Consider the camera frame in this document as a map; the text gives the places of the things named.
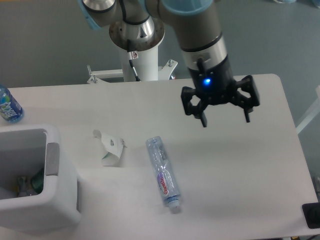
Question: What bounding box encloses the white frame at right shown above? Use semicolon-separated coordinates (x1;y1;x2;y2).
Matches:
295;85;320;135

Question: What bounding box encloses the white paper carton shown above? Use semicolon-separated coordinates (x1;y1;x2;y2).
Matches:
92;129;126;167

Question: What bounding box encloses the black device at table edge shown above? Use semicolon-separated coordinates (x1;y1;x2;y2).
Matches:
302;202;320;229

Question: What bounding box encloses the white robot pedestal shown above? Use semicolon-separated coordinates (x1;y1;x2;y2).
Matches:
86;14;179;85

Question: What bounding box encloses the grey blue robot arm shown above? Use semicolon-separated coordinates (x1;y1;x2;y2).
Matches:
78;0;260;125

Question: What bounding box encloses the grey trash in bin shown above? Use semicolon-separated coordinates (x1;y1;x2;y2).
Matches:
16;176;31;198

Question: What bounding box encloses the black cable on pedestal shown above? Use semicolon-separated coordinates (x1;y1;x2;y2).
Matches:
126;39;142;82

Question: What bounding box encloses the green trash in bin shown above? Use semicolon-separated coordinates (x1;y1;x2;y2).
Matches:
30;167;45;194

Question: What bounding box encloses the clear crushed plastic bottle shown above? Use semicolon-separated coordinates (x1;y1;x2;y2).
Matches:
145;136;182;214

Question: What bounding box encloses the white trash can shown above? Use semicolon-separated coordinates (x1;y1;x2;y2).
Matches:
0;124;82;232

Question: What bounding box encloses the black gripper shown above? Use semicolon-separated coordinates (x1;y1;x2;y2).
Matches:
180;55;261;128

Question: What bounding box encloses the blue labelled drink bottle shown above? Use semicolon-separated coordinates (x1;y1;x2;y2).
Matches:
0;85;24;123

